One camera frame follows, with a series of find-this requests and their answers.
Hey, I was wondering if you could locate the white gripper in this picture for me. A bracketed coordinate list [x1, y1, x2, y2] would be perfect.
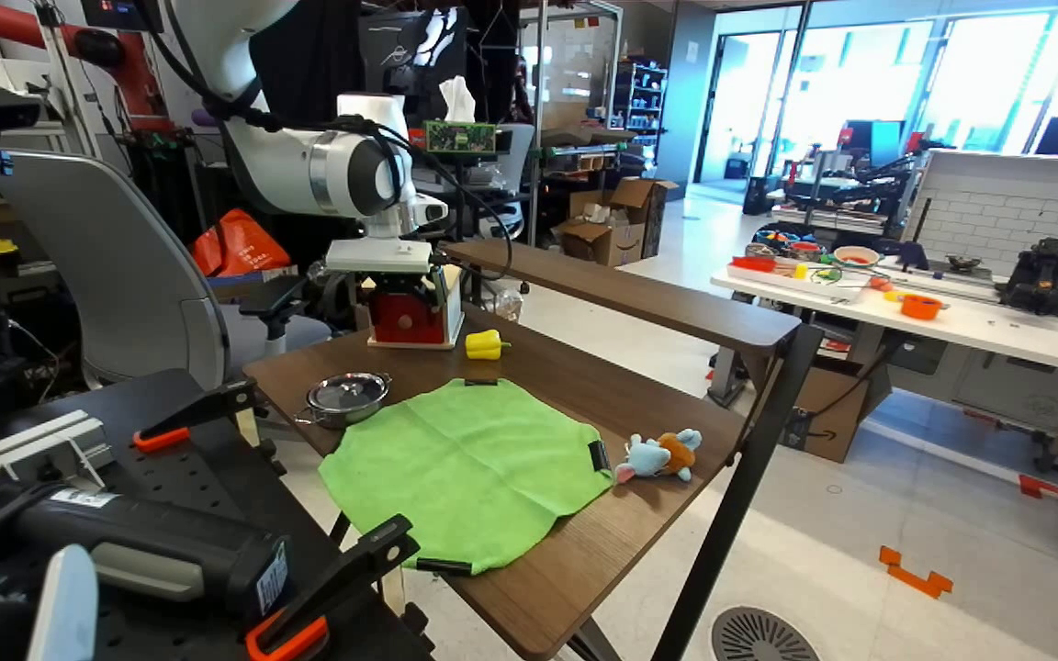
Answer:
[324, 236, 438, 302]

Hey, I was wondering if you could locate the orange-fronted wooden drawer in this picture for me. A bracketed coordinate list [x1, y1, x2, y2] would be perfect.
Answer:
[368, 286, 451, 350]

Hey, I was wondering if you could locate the small metal bowl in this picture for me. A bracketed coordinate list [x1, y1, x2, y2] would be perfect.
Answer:
[301, 367, 397, 429]

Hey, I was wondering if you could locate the green circuit board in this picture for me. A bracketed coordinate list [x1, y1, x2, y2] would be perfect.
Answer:
[422, 118, 500, 159]

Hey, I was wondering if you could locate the orange bag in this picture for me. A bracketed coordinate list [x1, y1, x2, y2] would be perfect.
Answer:
[188, 206, 296, 283]

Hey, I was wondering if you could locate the brown cardboard box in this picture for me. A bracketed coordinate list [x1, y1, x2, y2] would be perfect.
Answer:
[556, 217, 616, 266]
[607, 177, 670, 263]

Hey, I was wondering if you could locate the green cloth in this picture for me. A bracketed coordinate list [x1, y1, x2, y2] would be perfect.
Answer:
[315, 374, 616, 578]

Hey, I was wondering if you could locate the dark wooden bench table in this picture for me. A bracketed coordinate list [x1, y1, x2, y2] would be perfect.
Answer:
[440, 236, 831, 661]

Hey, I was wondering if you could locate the light grey chair back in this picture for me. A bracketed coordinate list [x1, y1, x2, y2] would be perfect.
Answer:
[0, 151, 234, 394]

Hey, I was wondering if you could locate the blue orange plush toy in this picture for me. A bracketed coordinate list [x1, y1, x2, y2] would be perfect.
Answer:
[609, 424, 706, 489]

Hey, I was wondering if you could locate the cardboard box under table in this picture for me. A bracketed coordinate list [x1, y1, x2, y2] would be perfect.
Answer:
[784, 350, 896, 465]

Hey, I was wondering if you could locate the round floor drain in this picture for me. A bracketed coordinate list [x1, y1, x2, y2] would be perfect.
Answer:
[710, 600, 823, 661]

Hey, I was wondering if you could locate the orange bin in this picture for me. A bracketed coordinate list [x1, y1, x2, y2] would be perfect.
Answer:
[900, 291, 950, 325]

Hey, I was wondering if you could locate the white work table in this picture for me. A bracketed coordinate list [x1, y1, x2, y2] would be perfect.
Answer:
[710, 248, 1058, 472]

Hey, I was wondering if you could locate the orange floor tape marker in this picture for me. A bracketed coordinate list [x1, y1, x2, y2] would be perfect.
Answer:
[873, 543, 957, 600]

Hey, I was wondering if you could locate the white partition panel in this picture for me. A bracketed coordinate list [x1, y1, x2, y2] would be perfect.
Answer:
[902, 148, 1058, 283]

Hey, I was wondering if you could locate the black machine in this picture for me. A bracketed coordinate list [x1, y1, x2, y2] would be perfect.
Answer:
[994, 236, 1058, 318]

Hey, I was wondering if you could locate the black orange-handled bar clamp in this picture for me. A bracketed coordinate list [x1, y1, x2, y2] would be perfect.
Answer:
[242, 510, 422, 661]
[124, 374, 260, 460]

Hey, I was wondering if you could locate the black camera device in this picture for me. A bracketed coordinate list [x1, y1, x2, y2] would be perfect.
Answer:
[8, 483, 296, 619]

